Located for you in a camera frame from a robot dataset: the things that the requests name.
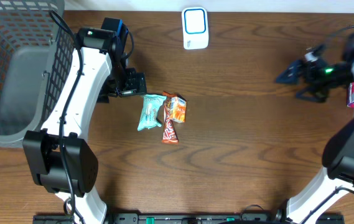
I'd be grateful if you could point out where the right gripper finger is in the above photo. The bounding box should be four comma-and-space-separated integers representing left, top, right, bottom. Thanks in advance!
275, 60, 304, 84
296, 86, 329, 103

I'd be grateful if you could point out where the grey plastic mesh basket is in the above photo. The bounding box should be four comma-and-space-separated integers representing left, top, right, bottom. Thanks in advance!
0, 0, 73, 148

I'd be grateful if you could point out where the orange chocolate bar wrapper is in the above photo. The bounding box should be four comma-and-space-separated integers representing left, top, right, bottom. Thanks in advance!
162, 91, 179, 144

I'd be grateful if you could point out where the purple snack package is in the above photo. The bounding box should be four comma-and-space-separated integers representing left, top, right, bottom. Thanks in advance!
347, 82, 354, 108

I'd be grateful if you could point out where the orange juice carton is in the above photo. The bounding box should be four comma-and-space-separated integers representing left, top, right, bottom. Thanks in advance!
169, 96, 187, 123

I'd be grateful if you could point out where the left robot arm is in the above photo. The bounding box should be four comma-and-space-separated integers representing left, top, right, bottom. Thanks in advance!
22, 17, 146, 223

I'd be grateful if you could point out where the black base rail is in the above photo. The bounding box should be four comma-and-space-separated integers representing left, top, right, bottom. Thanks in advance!
32, 212, 345, 224

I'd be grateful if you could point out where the teal snack wrapper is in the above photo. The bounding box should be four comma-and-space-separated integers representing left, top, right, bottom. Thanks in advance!
137, 94, 166, 131

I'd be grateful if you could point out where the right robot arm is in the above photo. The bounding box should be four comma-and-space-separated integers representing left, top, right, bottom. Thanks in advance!
273, 25, 354, 224

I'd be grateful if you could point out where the white barcode scanner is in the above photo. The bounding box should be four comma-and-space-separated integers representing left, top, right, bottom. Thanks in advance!
181, 7, 209, 50

